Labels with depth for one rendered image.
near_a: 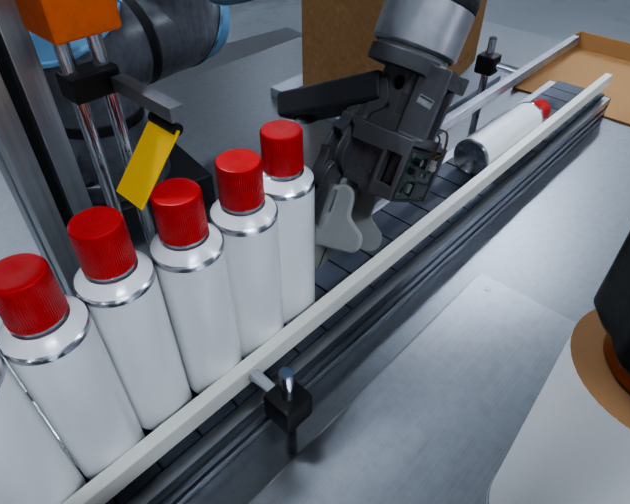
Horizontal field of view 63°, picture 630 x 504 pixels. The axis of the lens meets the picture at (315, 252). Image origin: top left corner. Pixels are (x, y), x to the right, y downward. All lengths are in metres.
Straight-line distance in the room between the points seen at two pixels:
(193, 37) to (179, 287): 0.43
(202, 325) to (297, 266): 0.11
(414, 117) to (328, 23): 0.54
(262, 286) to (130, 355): 0.11
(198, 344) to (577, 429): 0.26
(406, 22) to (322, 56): 0.55
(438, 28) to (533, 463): 0.31
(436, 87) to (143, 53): 0.38
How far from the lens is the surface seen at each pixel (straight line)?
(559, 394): 0.30
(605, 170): 0.94
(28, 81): 0.42
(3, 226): 0.83
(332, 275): 0.56
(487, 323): 0.54
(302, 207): 0.41
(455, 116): 0.71
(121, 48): 0.67
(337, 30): 0.95
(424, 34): 0.44
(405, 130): 0.44
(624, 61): 1.38
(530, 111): 0.83
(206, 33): 0.74
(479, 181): 0.67
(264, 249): 0.39
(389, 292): 0.55
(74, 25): 0.35
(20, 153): 0.43
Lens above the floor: 1.28
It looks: 42 degrees down
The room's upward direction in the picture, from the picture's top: straight up
